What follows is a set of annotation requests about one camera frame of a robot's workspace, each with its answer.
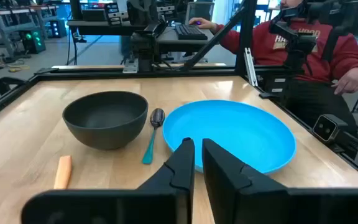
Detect black box white labels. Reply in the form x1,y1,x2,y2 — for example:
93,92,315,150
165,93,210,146
265,75,289,95

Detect blue plate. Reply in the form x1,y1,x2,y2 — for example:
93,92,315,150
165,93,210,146
162,99,298,175

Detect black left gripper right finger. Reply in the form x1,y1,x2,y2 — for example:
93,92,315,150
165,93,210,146
201,138,358,224

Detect silver aluminium bracket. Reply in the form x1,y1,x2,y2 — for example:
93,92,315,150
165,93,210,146
244,47,259,88

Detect person's hand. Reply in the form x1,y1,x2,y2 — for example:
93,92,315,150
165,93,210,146
332,66,358,96
188,17,218,32

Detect stack of labelled black boxes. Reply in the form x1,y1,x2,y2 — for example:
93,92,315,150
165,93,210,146
104,2,131,27

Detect dark desk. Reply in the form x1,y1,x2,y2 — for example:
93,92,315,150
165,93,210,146
67,19,143,36

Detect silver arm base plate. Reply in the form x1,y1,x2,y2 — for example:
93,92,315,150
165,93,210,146
122,58,140,74

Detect grey desk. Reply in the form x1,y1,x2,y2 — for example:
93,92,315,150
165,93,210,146
156,26,214,54

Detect computer tower green lights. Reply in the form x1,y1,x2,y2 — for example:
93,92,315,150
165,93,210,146
19,28,47,55

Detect person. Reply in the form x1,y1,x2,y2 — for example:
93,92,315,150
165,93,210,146
187,0,358,151

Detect grey workbench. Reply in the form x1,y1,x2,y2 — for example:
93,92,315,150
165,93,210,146
0,4,59,58

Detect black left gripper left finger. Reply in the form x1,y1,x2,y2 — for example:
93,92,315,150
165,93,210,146
21,137,196,224

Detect teal handled spoon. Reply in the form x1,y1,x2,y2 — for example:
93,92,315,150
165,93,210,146
141,107,167,166

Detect black loop handle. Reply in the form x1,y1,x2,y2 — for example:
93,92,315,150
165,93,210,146
0,76,28,96

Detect dark grey bowl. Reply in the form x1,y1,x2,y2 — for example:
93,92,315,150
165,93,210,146
62,90,149,151

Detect computer tower blue lights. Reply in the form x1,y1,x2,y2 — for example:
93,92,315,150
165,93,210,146
48,19,69,39

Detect orange handled fork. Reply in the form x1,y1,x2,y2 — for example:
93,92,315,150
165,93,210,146
53,155,73,190

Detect grey table-level camera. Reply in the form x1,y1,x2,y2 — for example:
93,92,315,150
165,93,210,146
312,113,358,147

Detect black keyboard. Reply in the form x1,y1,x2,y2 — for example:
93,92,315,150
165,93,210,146
175,24,209,41

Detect black table frame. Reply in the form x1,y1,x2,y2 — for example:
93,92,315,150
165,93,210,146
0,0,358,185

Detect grey monitor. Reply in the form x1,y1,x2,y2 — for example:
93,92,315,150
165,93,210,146
185,1,216,24

